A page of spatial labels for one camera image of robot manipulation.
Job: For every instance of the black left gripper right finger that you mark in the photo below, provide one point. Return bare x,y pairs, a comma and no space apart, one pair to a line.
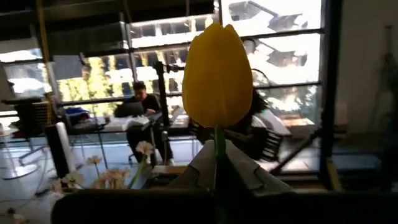
242,174

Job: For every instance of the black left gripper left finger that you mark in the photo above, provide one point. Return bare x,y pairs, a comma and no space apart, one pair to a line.
202,171

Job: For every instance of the person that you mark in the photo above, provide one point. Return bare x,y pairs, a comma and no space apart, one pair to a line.
149,102

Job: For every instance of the dark laptop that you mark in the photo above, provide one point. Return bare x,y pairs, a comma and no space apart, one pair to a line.
130,109

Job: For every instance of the black and white roll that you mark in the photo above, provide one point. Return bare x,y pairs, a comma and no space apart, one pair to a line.
56,149

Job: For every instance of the black stand post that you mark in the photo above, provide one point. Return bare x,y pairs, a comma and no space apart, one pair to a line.
163,93

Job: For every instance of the black window frame post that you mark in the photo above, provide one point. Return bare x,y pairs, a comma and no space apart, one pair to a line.
331,93

